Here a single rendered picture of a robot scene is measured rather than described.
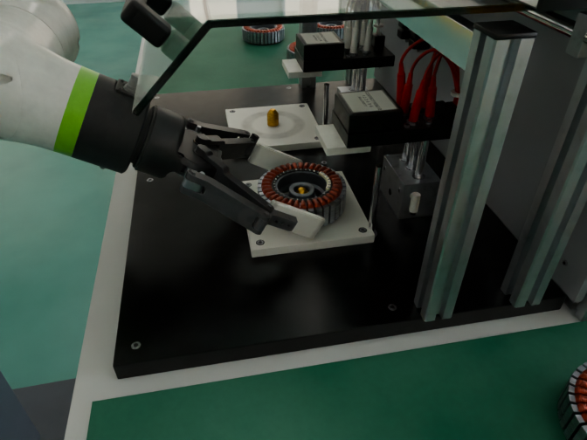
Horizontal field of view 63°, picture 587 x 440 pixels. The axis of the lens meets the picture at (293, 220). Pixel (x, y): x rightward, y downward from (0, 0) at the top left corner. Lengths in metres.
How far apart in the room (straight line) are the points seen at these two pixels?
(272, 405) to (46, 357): 1.18
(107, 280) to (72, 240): 1.36
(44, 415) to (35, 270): 0.61
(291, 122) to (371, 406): 0.52
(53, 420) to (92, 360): 0.91
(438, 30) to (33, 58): 0.36
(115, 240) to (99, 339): 0.16
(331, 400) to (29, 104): 0.39
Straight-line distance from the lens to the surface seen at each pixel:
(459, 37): 0.42
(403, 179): 0.61
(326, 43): 0.77
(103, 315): 0.57
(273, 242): 0.57
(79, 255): 1.89
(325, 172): 0.62
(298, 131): 0.80
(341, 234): 0.58
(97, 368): 0.52
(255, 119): 0.85
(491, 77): 0.37
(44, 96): 0.51
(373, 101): 0.57
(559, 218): 0.49
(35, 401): 1.49
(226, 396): 0.47
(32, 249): 1.99
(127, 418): 0.48
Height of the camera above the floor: 1.15
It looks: 37 degrees down
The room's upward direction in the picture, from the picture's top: straight up
